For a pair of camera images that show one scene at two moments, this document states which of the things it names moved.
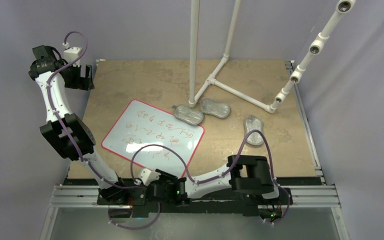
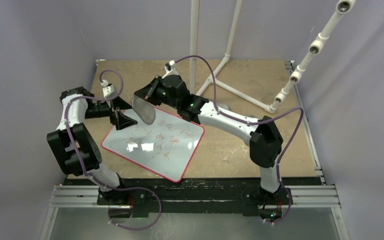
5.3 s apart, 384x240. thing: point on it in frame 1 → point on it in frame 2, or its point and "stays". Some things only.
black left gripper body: x=73 y=79 → x=101 y=110
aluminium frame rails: x=75 y=196 stays
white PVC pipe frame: x=194 y=95 stays
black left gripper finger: x=89 y=75 → x=122 y=122
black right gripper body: x=164 y=179 → x=158 y=96
